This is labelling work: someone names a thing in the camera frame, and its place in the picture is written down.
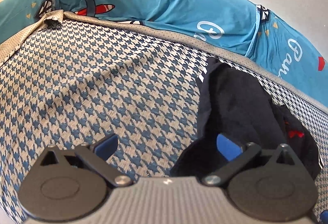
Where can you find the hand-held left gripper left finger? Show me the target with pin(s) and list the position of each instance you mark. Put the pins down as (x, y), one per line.
(107, 147)

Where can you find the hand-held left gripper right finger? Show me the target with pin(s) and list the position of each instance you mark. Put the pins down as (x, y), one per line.
(226, 147)

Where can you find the black t-shirt with red print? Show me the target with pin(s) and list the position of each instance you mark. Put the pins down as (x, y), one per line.
(238, 111)

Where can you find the blue white houndstooth mat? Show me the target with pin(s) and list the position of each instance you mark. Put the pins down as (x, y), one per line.
(102, 85)

